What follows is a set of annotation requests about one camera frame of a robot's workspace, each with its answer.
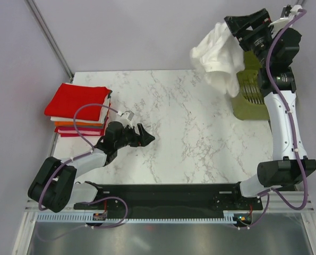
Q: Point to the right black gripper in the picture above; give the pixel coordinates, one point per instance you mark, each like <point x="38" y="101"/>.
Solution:
<point x="236" y="25"/>

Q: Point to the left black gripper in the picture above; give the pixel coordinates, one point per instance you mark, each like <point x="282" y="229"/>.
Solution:
<point x="145" y="139"/>

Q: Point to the white t shirt robot print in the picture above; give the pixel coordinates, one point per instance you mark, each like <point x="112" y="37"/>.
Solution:
<point x="219" y="58"/>

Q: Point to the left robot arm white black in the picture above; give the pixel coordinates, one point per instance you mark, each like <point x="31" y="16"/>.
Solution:
<point x="53" y="185"/>

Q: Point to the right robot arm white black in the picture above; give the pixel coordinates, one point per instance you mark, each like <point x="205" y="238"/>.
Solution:
<point x="275" y="49"/>

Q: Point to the pink red folded shirts bottom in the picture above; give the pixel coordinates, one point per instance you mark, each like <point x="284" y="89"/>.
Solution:
<point x="70" y="131"/>

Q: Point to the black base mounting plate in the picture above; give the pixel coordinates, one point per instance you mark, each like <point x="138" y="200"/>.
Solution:
<point x="170" y="201"/>

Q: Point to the red folded t shirt top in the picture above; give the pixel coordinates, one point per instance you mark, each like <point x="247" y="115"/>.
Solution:
<point x="69" y="98"/>

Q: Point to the orange folded t shirt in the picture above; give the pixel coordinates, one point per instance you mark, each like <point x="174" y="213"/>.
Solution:
<point x="67" y="123"/>

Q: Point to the olive green plastic basket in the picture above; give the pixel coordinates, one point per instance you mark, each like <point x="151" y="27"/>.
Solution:
<point x="249" y="103"/>

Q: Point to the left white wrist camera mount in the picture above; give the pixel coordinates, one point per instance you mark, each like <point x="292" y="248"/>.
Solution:
<point x="125" y="118"/>

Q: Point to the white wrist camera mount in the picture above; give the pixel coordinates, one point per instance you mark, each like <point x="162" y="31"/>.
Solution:
<point x="125" y="118"/>
<point x="288" y="13"/>

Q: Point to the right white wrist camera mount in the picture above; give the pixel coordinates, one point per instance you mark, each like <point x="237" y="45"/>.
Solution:
<point x="288" y="13"/>

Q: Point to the white slotted cable duct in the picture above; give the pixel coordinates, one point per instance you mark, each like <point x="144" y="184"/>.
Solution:
<point x="94" y="218"/>

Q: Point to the left aluminium frame post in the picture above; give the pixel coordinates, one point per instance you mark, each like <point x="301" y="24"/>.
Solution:
<point x="34" y="9"/>

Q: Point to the aluminium rail base frame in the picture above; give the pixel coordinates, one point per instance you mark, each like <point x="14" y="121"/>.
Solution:
<point x="282" y="200"/>

